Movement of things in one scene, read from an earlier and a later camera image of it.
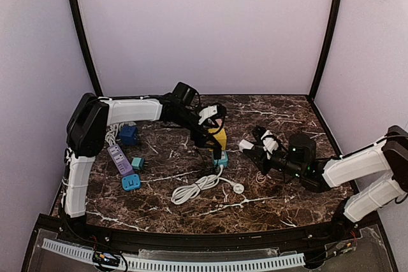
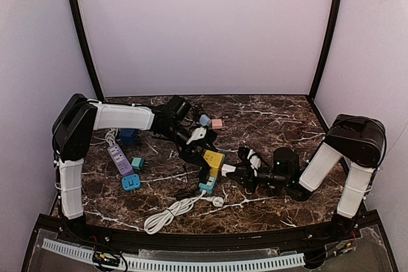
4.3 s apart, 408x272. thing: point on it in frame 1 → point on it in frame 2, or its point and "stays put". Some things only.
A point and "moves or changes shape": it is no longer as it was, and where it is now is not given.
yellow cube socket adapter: [221, 137] → [215, 160]
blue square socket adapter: [131, 182] stays put
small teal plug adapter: [138, 163] stays put
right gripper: [261, 150] → [249, 176]
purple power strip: [120, 160] stays put
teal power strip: [224, 160] moves or changes shape
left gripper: [201, 133] → [192, 154]
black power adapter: [217, 153] → [204, 172]
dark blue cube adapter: [129, 135] stays put
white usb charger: [245, 144] → [227, 169]
